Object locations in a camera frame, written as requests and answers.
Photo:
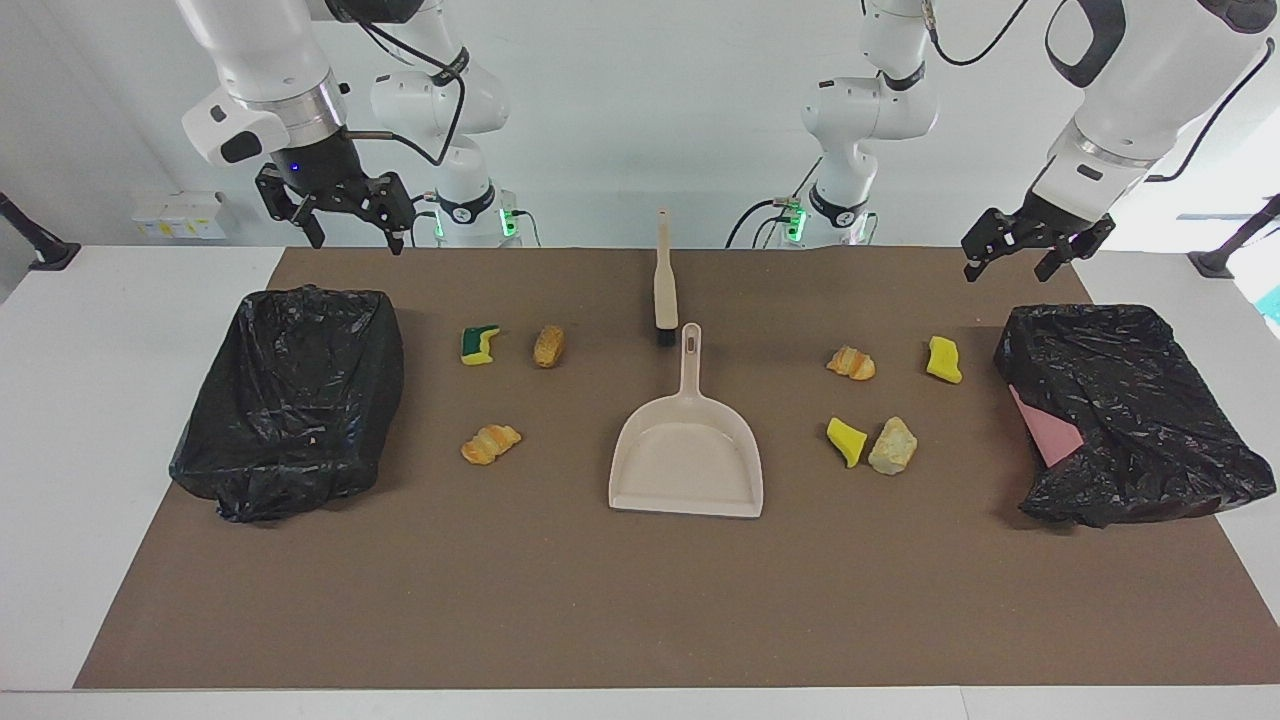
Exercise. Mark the brown bread roll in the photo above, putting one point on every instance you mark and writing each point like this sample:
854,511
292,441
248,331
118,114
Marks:
549,346

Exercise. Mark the yellow sponge piece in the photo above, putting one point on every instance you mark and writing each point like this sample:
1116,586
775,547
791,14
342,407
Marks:
943,360
847,440

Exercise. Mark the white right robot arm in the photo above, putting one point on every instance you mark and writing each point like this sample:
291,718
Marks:
260,60

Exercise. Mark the green and yellow sponge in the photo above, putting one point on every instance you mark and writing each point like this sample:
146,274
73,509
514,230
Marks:
476,343

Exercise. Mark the brown table mat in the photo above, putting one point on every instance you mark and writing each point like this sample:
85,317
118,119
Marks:
640,600

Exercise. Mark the pale bread chunk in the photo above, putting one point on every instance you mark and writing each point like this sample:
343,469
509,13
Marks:
892,447

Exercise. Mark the black trash bag on pink box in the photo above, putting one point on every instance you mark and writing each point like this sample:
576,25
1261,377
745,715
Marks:
1130,400

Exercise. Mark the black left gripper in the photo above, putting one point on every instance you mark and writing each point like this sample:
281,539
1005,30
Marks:
1045,225

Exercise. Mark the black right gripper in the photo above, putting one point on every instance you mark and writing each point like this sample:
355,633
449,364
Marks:
320,165

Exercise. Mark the beige brush with black bristles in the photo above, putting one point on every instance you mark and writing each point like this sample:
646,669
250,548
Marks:
665,290

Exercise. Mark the pink bin box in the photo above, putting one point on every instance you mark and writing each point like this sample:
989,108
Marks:
1050,435

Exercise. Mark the beige plastic dustpan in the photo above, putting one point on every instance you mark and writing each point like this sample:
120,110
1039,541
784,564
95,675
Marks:
685,460

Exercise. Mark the orange striped croissant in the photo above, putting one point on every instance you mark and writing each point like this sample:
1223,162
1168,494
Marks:
852,363
490,444

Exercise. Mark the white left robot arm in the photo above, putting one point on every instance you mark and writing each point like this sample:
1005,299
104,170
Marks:
1150,60

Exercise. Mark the teal plastic object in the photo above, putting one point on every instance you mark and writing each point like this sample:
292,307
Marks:
1273,305

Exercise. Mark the black trash bag bin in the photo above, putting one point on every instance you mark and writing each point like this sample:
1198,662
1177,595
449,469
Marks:
290,400

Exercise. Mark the black stand foot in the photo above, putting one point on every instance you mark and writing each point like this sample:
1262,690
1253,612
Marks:
1215,263
50,255

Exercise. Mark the white wall socket box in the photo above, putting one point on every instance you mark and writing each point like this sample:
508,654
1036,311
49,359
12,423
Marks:
180,215

